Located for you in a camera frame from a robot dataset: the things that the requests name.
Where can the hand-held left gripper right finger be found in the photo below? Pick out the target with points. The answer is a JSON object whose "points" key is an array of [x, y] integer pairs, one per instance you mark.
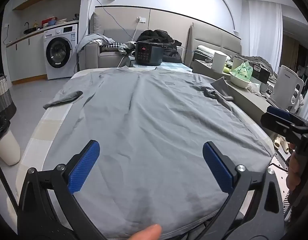
{"points": [[217, 165]]}

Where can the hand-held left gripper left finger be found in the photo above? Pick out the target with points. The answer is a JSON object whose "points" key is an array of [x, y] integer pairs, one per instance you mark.
{"points": [[85, 165]]}

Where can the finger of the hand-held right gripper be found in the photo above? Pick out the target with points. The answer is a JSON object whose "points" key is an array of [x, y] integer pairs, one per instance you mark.
{"points": [[274, 123], [281, 113]]}

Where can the grey t-shirt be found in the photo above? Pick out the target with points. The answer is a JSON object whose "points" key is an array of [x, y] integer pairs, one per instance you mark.
{"points": [[154, 130]]}

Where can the person's right hand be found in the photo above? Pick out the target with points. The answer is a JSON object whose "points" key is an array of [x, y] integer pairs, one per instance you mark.
{"points": [[294, 170]]}

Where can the person's left hand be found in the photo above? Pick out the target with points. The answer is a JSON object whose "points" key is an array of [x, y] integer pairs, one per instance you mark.
{"points": [[146, 233]]}

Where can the beige slipper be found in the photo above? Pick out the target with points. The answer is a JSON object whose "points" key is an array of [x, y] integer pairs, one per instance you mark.
{"points": [[278, 140], [284, 148]]}

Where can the white electric kettle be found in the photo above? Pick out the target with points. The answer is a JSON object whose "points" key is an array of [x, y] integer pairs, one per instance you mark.
{"points": [[285, 85]]}

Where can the white plastic bag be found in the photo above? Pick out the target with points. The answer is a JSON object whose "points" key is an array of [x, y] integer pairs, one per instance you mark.
{"points": [[254, 88]]}

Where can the grey drawer cabinet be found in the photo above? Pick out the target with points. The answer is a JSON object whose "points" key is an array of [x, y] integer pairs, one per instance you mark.
{"points": [[244, 97]]}

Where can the black box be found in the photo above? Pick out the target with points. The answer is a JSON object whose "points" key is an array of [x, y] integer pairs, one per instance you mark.
{"points": [[261, 73]]}

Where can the white bowl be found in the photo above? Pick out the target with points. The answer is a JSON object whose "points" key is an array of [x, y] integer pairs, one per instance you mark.
{"points": [[239, 83]]}

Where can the green plastic bag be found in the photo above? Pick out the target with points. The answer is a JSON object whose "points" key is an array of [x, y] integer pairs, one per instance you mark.
{"points": [[242, 71]]}

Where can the white mug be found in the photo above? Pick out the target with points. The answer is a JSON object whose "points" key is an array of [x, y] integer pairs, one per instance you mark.
{"points": [[237, 63]]}

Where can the white trash bin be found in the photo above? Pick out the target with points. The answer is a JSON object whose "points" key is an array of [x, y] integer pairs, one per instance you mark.
{"points": [[7, 147]]}

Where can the white cylindrical container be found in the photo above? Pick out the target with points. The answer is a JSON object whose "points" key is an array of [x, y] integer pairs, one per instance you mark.
{"points": [[219, 62]]}

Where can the white curtain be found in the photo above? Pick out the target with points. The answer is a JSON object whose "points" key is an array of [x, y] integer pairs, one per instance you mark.
{"points": [[264, 30]]}

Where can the white pillow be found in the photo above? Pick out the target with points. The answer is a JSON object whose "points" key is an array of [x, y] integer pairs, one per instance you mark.
{"points": [[206, 48]]}

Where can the grey upholstered headboard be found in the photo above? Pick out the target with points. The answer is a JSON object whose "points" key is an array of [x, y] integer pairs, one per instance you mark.
{"points": [[214, 35]]}

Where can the woven laundry basket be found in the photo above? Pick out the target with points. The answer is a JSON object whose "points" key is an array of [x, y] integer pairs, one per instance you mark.
{"points": [[2, 97]]}

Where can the grey sofa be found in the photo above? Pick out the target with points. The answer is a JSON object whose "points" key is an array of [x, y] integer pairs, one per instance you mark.
{"points": [[109, 58]]}

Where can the white washing machine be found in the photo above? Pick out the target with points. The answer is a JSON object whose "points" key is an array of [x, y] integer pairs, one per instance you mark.
{"points": [[60, 52]]}

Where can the houndstooth cushion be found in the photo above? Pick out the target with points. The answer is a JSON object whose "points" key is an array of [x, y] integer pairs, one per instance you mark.
{"points": [[112, 44]]}

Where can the light grey garment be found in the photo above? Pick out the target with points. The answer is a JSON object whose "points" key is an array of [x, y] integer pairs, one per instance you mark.
{"points": [[126, 48]]}

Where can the grey cloth on sofa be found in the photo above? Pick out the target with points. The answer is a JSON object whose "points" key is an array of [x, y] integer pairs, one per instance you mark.
{"points": [[91, 40]]}

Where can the white kitchen counter cabinet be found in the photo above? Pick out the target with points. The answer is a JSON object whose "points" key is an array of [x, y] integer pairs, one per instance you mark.
{"points": [[24, 55]]}

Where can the black rice cooker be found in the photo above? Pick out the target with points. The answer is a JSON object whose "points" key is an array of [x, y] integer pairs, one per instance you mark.
{"points": [[149, 53]]}

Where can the red container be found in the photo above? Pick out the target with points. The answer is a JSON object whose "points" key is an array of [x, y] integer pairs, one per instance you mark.
{"points": [[47, 21]]}

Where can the black faucet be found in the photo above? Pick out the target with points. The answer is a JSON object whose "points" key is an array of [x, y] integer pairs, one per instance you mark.
{"points": [[27, 26]]}

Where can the white wall socket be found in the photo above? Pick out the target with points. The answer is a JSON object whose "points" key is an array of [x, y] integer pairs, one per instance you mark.
{"points": [[141, 19]]}

